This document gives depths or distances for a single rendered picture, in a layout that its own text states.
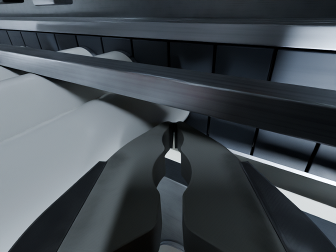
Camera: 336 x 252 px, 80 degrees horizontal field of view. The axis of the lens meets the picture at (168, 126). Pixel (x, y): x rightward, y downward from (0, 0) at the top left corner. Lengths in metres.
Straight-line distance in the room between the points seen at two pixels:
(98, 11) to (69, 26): 0.05
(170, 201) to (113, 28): 0.21
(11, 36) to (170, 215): 0.33
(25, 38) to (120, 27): 0.17
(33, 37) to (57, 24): 0.06
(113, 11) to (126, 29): 0.08
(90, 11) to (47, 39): 0.06
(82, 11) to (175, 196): 0.26
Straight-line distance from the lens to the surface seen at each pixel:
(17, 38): 0.36
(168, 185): 0.26
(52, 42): 0.29
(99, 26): 0.22
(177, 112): 0.15
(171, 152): 0.16
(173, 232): 0.33
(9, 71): 0.20
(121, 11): 0.27
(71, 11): 0.33
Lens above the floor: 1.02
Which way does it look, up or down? 46 degrees down
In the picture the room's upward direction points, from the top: 131 degrees counter-clockwise
